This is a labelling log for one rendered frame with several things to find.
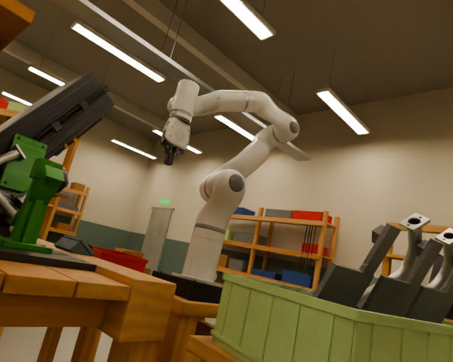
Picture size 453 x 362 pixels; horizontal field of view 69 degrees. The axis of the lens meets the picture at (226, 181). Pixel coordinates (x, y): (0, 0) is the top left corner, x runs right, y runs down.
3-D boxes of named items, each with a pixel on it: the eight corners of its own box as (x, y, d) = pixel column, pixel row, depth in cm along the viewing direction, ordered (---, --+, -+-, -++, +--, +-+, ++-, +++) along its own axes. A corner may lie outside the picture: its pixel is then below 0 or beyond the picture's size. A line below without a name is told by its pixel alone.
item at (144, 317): (3, 255, 189) (12, 229, 193) (164, 341, 89) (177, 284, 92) (-26, 251, 180) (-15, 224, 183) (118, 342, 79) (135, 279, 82)
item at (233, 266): (306, 344, 527) (326, 210, 578) (188, 299, 742) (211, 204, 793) (323, 343, 564) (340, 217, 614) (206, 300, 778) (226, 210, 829)
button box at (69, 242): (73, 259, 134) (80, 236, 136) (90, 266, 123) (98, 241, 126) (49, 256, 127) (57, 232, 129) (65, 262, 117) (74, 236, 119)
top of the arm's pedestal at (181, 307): (198, 299, 139) (200, 289, 140) (254, 321, 115) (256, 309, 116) (130, 291, 119) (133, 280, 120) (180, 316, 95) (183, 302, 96)
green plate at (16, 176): (25, 200, 126) (39, 151, 134) (34, 195, 121) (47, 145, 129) (-10, 190, 118) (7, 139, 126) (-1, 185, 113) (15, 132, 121)
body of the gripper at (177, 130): (176, 111, 120) (168, 140, 117) (195, 123, 127) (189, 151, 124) (163, 114, 125) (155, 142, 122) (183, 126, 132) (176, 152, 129)
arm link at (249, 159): (207, 182, 122) (189, 188, 136) (226, 207, 124) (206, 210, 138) (283, 113, 146) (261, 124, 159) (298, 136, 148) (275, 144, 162)
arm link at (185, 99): (166, 113, 129) (175, 106, 121) (175, 83, 132) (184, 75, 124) (185, 121, 133) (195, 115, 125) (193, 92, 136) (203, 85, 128)
